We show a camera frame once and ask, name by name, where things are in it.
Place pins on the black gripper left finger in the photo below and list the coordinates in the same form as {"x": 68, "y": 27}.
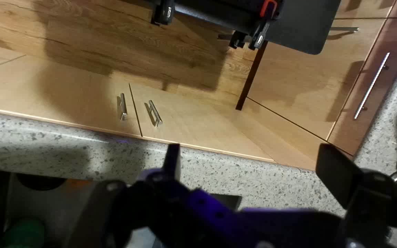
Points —
{"x": 171, "y": 164}

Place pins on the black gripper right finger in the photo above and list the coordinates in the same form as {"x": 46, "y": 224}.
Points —
{"x": 338, "y": 174}

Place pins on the steel kitchen sink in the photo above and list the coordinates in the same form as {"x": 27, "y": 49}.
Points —
{"x": 56, "y": 213}

